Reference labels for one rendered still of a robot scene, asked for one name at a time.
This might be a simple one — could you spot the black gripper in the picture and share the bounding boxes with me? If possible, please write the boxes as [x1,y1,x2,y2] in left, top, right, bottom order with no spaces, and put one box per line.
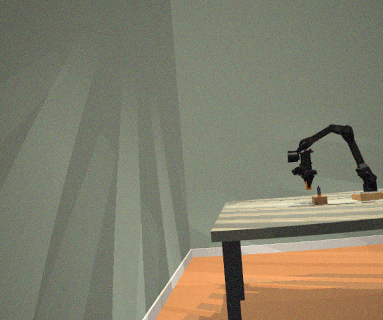
[298,161,317,188]

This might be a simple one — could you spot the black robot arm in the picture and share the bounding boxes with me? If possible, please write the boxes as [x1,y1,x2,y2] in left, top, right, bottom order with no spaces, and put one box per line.
[288,124,378,193]

